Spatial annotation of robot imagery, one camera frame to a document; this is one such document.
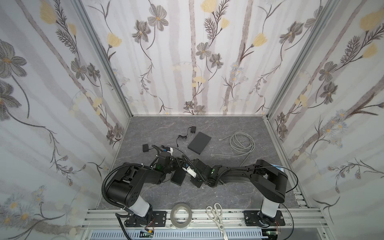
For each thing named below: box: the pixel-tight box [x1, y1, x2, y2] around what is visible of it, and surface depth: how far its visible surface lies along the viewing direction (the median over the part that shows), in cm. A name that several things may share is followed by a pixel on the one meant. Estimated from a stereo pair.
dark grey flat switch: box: [187, 131, 212, 155], surface depth 107 cm
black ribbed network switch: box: [170, 167, 187, 187], surface depth 88 cm
